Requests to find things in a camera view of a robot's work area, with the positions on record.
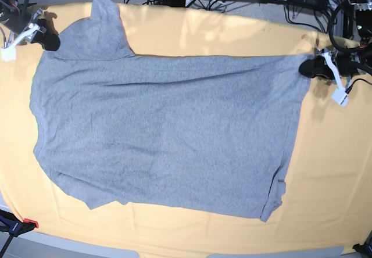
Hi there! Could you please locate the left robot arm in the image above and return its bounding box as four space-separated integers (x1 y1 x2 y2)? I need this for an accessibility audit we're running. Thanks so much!
299 0 371 82

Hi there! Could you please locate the blue red table clamp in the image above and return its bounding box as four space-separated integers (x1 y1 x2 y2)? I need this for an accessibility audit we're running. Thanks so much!
0 210 39 237

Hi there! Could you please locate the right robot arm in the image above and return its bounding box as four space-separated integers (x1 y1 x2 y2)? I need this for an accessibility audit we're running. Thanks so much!
1 0 60 51

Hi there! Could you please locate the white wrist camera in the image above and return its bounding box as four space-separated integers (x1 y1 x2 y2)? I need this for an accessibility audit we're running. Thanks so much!
331 88 349 107
1 46 16 62

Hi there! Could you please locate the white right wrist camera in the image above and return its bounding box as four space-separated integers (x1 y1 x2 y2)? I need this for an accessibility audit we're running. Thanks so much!
1 46 16 62

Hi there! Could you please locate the grey t-shirt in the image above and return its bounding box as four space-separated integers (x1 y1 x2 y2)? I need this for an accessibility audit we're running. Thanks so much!
30 0 310 221

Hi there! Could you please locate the yellow table cloth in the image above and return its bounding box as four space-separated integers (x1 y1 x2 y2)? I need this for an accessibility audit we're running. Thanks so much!
1 5 371 257

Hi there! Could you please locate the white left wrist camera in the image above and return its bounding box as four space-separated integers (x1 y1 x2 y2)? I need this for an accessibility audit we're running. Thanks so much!
331 88 349 107

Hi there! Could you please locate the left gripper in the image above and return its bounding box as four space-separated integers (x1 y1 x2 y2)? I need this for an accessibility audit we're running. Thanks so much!
298 49 353 89

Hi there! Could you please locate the black clamp right corner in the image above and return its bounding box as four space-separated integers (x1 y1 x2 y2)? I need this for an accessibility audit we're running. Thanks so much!
353 238 372 258

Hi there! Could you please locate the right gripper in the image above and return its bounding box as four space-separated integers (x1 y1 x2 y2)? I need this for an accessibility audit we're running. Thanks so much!
11 8 60 51

